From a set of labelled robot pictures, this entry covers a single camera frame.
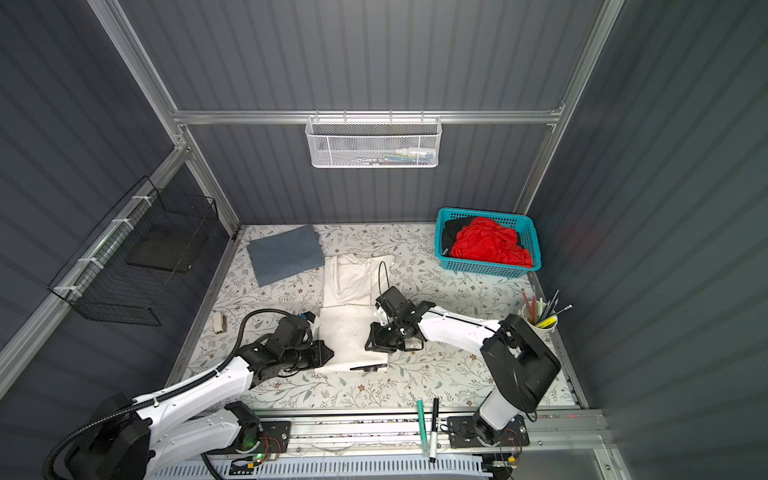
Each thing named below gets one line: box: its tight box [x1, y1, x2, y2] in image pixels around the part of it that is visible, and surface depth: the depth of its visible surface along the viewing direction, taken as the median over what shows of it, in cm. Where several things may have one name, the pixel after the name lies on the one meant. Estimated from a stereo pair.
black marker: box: [429, 397, 439, 463], surface depth 75 cm
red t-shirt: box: [451, 217, 533, 269], surface depth 110 cm
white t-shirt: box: [315, 254, 395, 373], surface depth 96 cm
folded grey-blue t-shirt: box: [247, 224, 325, 287], surface depth 111 cm
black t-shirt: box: [443, 217, 474, 256], surface depth 114 cm
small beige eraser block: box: [213, 312, 224, 334], surface depth 93 cm
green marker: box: [417, 398, 429, 458], surface depth 76 cm
